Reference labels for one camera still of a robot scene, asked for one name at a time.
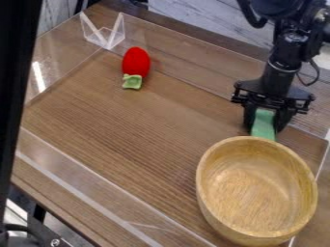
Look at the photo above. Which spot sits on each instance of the clear acrylic tray wall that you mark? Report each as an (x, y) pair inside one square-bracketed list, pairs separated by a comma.
[(107, 154)]

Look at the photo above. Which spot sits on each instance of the brown wooden bowl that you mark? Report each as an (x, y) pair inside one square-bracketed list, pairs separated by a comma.
[(256, 191)]

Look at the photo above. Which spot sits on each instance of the clear acrylic corner bracket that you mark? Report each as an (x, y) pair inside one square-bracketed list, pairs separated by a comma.
[(104, 37)]

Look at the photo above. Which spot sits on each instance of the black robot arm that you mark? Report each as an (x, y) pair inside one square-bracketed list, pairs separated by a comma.
[(300, 32)]

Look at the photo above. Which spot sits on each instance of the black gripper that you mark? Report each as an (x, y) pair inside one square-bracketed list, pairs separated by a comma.
[(290, 102)]

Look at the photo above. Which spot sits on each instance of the red plush strawberry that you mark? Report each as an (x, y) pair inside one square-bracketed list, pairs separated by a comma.
[(135, 67)]

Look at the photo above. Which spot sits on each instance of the green stick block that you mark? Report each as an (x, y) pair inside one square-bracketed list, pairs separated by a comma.
[(262, 126)]

